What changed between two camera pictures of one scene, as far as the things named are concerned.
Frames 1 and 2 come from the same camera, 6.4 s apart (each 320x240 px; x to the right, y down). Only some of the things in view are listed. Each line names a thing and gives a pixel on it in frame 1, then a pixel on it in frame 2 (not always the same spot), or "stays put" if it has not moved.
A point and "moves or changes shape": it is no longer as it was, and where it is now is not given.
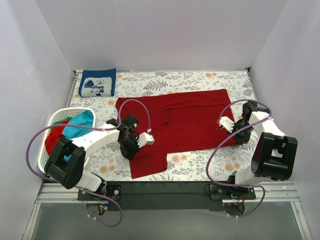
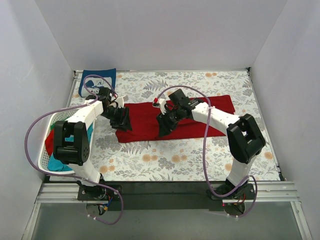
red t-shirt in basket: x=54 y=136 stays put
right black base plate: x=223 y=192 stays put
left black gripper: x=128 y=149 -> x=120 y=116
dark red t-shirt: x=177 y=121 moves or changes shape
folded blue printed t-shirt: x=97 y=83 stays put
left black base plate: x=113 y=192 stays put
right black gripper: x=238 y=135 -> x=167 y=120
